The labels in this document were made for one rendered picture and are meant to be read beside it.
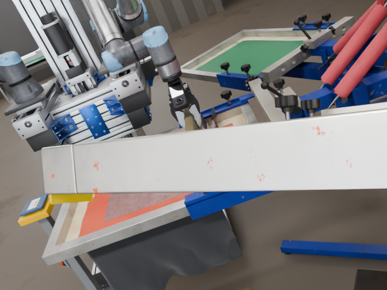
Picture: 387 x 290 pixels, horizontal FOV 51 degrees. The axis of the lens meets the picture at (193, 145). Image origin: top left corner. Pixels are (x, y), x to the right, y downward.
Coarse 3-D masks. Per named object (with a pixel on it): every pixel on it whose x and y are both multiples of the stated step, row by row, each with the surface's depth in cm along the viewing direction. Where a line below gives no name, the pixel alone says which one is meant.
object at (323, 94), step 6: (318, 90) 139; (324, 90) 137; (306, 96) 138; (312, 96) 137; (318, 96) 135; (324, 96) 135; (330, 96) 135; (324, 102) 136; (330, 102) 136; (318, 108) 136; (324, 108) 137; (300, 114) 137
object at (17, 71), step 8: (0, 56) 191; (8, 56) 188; (16, 56) 191; (0, 64) 188; (8, 64) 189; (16, 64) 191; (24, 64) 196; (0, 72) 191; (8, 72) 190; (16, 72) 191; (24, 72) 194; (0, 80) 195; (8, 80) 192; (16, 80) 192
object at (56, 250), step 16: (224, 112) 166; (240, 112) 166; (176, 128) 169; (64, 208) 146; (160, 208) 123; (176, 208) 120; (64, 224) 138; (128, 224) 122; (144, 224) 121; (160, 224) 122; (48, 240) 132; (64, 240) 134; (80, 240) 125; (96, 240) 123; (112, 240) 123; (48, 256) 125; (64, 256) 125
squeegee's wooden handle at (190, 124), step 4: (188, 108) 143; (184, 112) 141; (188, 112) 140; (184, 116) 139; (188, 116) 137; (192, 116) 137; (188, 120) 134; (192, 120) 133; (188, 124) 131; (192, 124) 130; (196, 124) 139; (188, 128) 128; (192, 128) 128; (196, 128) 135
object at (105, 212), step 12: (180, 192) 133; (192, 192) 130; (96, 204) 147; (108, 204) 144; (120, 204) 141; (132, 204) 138; (144, 204) 135; (156, 204) 132; (168, 204) 130; (84, 216) 143; (96, 216) 140; (108, 216) 137; (120, 216) 134; (132, 216) 132; (84, 228) 136; (96, 228) 134
